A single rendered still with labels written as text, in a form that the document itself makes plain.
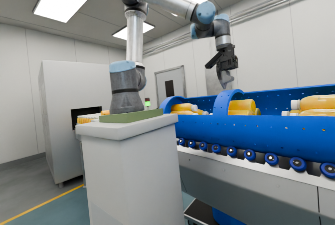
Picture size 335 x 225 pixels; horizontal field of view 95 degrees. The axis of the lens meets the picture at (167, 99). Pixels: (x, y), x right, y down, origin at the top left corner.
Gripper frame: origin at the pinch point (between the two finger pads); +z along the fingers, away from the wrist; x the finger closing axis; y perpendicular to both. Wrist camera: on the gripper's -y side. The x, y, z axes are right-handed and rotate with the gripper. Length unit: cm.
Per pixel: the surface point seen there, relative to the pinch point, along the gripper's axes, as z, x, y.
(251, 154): 28.7, -11.0, 15.2
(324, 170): 28.9, -11.2, 35.6
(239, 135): 20.7, -13.5, 12.2
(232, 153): 29.7, -11.7, 7.7
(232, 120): 14.8, -14.3, 10.2
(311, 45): -75, 342, 10
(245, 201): 49, -12, 11
